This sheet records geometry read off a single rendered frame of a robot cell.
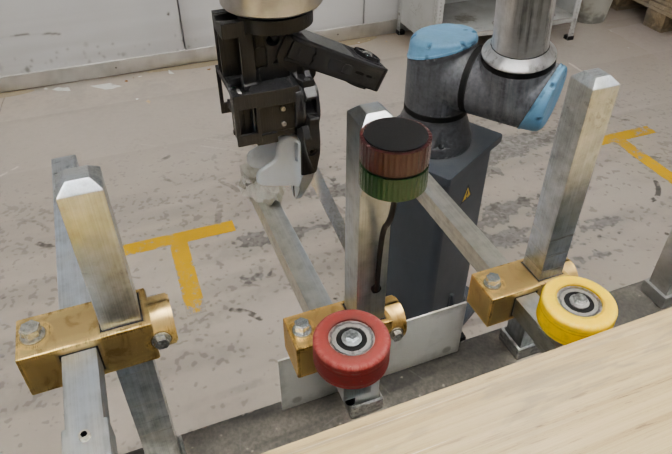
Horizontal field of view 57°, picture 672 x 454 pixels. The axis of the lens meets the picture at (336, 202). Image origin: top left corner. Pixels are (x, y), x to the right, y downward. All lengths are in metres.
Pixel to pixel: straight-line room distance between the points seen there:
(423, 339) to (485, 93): 0.65
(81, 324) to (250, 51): 0.29
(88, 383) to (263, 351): 1.25
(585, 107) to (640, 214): 1.82
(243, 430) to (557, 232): 0.46
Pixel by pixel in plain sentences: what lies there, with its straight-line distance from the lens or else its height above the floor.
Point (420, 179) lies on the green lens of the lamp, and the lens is 0.51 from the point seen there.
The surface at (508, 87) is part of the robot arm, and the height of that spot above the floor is 0.83.
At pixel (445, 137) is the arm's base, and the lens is 1.45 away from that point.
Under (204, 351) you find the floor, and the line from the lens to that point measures 1.83.
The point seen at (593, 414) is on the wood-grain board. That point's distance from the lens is 0.64.
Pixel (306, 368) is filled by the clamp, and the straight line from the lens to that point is 0.71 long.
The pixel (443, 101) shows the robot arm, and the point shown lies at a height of 0.74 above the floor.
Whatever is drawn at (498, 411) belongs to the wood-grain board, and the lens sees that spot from 0.62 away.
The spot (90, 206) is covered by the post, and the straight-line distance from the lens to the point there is 0.51.
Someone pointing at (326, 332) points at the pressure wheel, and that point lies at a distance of 0.65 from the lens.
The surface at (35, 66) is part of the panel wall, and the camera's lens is 3.36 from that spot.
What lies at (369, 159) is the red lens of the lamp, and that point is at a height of 1.12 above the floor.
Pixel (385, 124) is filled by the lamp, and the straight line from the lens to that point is 0.52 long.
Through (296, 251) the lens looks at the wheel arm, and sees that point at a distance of 0.80.
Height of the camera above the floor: 1.40
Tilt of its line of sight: 38 degrees down
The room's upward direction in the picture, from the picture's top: straight up
